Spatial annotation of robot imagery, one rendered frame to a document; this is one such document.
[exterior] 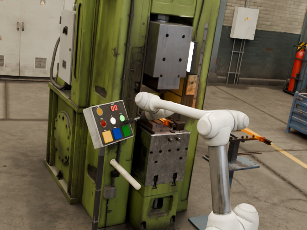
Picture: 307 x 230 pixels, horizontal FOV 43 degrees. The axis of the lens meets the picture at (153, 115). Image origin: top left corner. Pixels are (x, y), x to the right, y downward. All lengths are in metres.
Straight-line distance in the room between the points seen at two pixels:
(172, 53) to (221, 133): 1.14
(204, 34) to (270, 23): 7.56
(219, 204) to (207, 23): 1.69
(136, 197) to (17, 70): 5.35
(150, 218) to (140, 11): 1.71
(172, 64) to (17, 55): 5.50
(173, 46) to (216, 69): 7.24
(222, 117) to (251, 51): 8.65
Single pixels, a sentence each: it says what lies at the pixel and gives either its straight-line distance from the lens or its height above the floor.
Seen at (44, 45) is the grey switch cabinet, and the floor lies 0.74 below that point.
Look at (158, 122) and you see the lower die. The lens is 3.16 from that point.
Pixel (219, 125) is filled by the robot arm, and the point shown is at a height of 1.36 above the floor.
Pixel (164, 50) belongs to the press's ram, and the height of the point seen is 1.57.
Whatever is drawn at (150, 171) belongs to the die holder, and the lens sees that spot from 3.21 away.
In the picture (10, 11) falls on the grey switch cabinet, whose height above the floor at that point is 1.34.
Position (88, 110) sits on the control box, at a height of 1.17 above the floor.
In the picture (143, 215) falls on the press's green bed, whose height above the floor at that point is 0.19.
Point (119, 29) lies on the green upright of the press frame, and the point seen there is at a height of 1.69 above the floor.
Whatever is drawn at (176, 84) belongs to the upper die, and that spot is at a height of 1.31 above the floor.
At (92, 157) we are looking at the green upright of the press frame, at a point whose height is 0.50.
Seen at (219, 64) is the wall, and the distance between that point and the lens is 10.25.
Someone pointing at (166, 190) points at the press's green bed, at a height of 0.40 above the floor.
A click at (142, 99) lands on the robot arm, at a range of 2.42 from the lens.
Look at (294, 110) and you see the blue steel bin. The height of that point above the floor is 0.41.
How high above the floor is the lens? 1.96
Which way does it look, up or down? 17 degrees down
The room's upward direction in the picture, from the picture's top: 7 degrees clockwise
